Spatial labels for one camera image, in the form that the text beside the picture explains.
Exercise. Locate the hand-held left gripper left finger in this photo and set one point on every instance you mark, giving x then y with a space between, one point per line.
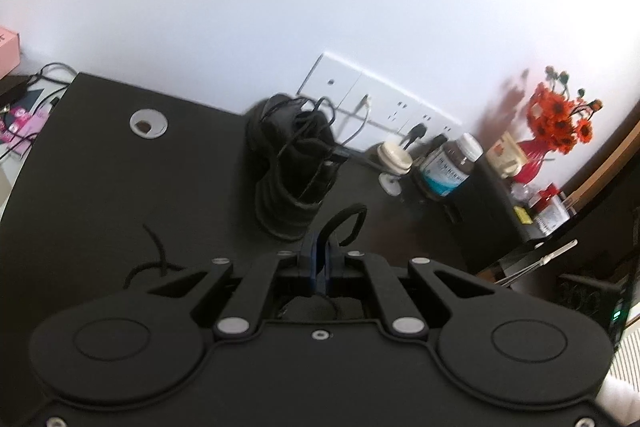
312 267

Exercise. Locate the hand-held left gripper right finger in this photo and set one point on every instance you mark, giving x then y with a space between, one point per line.
329 267

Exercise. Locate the black shoelace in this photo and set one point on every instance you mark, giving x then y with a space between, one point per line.
350 207

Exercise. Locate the black shoe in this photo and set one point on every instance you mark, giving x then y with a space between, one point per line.
285 202

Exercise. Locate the brown bottle with white cap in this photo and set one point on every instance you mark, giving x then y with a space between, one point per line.
445 172

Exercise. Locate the black power plug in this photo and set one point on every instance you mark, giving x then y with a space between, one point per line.
415 133
438 140

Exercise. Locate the black cabinet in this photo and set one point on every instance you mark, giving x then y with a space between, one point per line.
480 207

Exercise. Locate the clear plastic packet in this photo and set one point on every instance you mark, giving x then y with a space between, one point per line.
521 192

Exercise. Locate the cream mug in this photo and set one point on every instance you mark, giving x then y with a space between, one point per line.
502 154

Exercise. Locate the small red bottle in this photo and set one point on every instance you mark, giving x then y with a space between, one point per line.
545 196

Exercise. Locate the white jar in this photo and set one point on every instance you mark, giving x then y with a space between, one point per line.
552 217

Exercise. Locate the red ribbed vase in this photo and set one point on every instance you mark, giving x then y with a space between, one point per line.
530 157

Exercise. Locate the black device with green light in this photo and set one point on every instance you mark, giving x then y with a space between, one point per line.
590 297

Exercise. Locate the orange artificial flowers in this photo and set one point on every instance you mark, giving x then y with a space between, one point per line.
555 117

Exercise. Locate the pink packets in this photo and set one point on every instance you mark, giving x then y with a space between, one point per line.
20 122

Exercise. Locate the pink box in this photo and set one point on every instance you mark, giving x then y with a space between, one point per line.
7 52

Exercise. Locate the white wall socket panel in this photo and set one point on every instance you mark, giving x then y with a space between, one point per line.
340 82

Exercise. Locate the wooden door frame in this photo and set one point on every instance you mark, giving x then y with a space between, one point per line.
615 157

